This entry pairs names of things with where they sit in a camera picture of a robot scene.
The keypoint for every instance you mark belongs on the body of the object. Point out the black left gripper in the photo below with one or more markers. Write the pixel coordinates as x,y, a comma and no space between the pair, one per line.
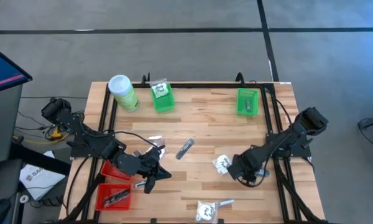
147,166

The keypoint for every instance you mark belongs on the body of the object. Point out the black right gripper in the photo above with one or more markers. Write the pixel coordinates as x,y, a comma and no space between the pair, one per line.
247,163

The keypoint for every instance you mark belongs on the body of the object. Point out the green plastic basket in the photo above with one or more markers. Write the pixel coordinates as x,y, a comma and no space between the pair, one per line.
164,104
255,107

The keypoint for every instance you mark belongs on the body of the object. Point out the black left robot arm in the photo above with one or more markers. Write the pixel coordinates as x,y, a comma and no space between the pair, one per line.
81,133

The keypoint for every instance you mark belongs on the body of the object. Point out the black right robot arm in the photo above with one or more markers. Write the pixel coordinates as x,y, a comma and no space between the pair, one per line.
298,130

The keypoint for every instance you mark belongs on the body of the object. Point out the red plastic basket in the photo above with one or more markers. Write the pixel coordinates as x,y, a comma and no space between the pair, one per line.
107,171
101,202

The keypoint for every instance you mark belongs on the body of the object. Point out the green disinfecting wipes canister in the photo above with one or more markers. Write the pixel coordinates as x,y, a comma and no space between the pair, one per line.
124,93

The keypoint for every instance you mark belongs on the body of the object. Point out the white printed paper box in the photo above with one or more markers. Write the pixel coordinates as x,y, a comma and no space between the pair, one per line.
38,182

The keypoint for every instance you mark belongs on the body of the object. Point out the black flat bar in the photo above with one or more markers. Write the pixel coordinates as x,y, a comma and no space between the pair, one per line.
40,160

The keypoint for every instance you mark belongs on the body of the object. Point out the white tape roll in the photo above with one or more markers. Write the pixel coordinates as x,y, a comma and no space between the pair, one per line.
21,199

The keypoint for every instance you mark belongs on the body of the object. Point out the grey cabinet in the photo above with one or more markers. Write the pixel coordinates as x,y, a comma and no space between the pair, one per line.
3,124

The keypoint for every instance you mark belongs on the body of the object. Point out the blue screen monitor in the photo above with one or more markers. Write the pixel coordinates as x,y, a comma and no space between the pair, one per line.
3,71

